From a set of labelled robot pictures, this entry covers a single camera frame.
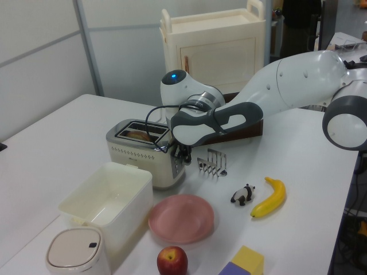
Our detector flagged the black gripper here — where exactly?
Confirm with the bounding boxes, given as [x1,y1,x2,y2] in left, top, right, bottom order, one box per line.
[170,144,192,166]

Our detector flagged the cream and chrome toaster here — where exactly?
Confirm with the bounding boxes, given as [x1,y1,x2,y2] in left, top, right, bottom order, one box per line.
[106,118,186,191]

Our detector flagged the metal toast rack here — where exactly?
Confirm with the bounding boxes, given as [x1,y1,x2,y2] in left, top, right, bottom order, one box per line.
[196,148,229,178]

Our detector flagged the bread slice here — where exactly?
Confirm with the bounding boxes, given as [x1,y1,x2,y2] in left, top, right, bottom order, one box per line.
[126,130,152,142]

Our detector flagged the pink plate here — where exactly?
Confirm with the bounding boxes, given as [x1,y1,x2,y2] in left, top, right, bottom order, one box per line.
[148,194,215,245]

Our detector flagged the panda figurine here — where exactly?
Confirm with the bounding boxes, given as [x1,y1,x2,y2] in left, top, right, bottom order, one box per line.
[230,183,256,207]

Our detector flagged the white plastic storage box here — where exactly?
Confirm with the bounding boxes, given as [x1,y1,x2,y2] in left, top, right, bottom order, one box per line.
[57,162,154,258]

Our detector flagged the yellow banana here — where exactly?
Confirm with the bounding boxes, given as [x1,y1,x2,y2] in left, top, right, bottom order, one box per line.
[250,176,287,219]

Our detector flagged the red apple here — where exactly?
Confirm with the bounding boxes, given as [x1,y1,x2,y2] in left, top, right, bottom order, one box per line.
[156,246,189,275]

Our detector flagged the cream toy cabinet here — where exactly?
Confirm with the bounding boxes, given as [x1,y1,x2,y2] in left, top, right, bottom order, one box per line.
[159,0,266,95]

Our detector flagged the yellow foam block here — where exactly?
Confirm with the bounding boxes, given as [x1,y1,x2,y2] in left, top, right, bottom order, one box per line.
[231,245,265,275]

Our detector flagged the purple foam block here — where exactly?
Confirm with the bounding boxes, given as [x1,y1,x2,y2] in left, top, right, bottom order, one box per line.
[218,261,251,275]

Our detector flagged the small white lidded bin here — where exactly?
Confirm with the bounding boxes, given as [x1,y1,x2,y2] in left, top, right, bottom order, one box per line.
[44,227,111,275]

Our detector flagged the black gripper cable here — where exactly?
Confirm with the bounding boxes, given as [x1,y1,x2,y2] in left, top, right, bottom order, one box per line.
[145,100,228,154]

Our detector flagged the white toaster power cord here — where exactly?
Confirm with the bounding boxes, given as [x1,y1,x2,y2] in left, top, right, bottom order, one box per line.
[153,106,165,124]

